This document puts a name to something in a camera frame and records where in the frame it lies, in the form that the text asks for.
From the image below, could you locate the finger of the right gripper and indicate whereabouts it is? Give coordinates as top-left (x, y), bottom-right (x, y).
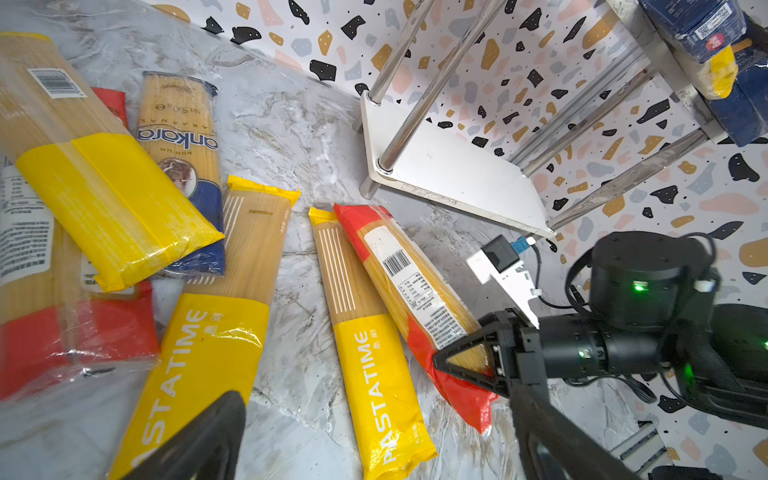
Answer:
top-left (433, 310), bottom-right (516, 398)

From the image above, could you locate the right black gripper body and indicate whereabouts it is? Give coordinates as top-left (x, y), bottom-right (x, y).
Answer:
top-left (509, 315), bottom-right (660, 399)

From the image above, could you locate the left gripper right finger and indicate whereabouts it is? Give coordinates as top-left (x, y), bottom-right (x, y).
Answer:
top-left (509, 386), bottom-right (637, 479)

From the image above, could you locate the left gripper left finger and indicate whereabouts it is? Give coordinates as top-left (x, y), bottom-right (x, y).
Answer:
top-left (125, 390), bottom-right (246, 480)

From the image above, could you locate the red clear spaghetti bag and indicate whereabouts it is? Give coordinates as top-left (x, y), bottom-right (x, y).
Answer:
top-left (334, 204), bottom-right (496, 435)

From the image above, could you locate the yellow pasta bag with barcode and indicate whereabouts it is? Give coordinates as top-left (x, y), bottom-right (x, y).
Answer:
top-left (1, 32), bottom-right (224, 292)

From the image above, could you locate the blue Barilla pasta box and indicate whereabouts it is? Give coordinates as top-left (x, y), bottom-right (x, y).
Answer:
top-left (708, 35), bottom-right (767, 147)

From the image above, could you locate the blue spaghetti box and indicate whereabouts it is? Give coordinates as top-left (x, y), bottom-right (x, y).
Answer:
top-left (639, 0), bottom-right (747, 64)

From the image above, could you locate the yellow Pastatime spaghetti bag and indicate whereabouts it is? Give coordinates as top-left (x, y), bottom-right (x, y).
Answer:
top-left (685, 46), bottom-right (738, 100)

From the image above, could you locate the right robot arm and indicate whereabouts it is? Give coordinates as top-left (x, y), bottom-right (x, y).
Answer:
top-left (433, 230), bottom-right (767, 428)

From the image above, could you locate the small red pasta bag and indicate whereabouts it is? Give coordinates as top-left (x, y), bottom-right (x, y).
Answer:
top-left (0, 86), bottom-right (162, 402)

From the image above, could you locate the white two-tier metal shelf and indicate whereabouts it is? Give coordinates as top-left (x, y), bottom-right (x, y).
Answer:
top-left (354, 1), bottom-right (726, 238)

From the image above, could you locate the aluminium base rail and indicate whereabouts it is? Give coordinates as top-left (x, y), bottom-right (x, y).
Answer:
top-left (610, 422), bottom-right (673, 479)

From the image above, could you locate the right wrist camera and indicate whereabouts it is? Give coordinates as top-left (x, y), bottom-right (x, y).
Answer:
top-left (466, 235), bottom-right (542, 328)

